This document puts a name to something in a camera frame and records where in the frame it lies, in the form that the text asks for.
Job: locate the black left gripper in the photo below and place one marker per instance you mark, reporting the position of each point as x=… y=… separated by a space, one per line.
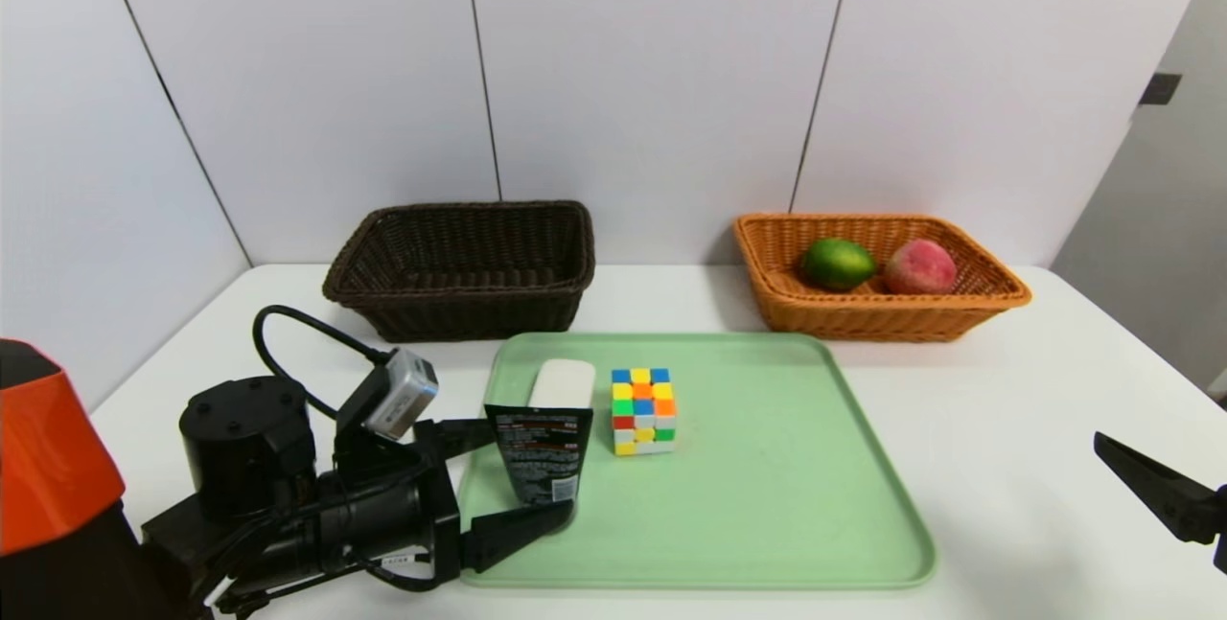
x=443 y=503

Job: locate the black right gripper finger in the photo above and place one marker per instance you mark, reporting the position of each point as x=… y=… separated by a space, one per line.
x=1169 y=500

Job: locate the black cosmetic tube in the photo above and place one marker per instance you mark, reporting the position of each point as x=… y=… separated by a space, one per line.
x=542 y=457

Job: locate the pink peach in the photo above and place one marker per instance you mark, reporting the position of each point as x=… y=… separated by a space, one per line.
x=920 y=266

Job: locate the green mango fruit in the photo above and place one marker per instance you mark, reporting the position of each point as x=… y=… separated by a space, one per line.
x=838 y=264

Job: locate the dark brown wicker basket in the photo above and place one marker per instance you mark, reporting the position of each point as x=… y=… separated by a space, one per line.
x=460 y=275

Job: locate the orange wicker basket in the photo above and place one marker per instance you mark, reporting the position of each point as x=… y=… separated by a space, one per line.
x=863 y=313

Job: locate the white soap bar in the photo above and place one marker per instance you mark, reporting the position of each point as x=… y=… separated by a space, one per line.
x=563 y=382

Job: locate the colourful puzzle cube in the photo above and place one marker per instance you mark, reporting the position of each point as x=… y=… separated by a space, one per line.
x=643 y=412

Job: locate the light green plastic tray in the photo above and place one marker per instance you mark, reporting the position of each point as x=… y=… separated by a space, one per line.
x=709 y=524

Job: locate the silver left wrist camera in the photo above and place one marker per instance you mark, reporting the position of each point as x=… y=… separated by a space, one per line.
x=403 y=395

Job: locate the black wall fixture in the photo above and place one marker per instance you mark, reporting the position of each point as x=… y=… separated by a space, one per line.
x=1160 y=90

